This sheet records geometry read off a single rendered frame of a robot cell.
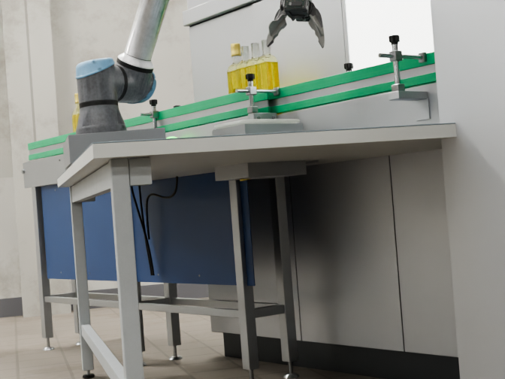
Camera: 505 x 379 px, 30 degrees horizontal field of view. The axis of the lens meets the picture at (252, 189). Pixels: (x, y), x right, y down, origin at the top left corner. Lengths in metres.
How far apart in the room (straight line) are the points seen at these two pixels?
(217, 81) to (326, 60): 0.67
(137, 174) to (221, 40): 1.64
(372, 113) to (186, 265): 1.02
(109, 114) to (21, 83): 3.44
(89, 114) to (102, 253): 1.23
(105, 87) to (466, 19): 1.10
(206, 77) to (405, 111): 1.31
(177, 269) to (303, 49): 0.92
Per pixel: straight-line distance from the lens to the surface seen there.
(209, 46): 3.75
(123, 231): 2.10
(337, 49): 3.12
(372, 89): 2.76
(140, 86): 2.93
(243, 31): 3.57
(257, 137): 2.12
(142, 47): 2.91
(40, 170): 4.39
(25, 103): 6.21
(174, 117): 3.42
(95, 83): 2.83
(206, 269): 3.30
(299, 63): 3.26
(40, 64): 6.25
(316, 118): 2.91
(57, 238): 4.32
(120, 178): 2.10
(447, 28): 2.33
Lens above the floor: 0.58
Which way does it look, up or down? 1 degrees up
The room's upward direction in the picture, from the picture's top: 4 degrees counter-clockwise
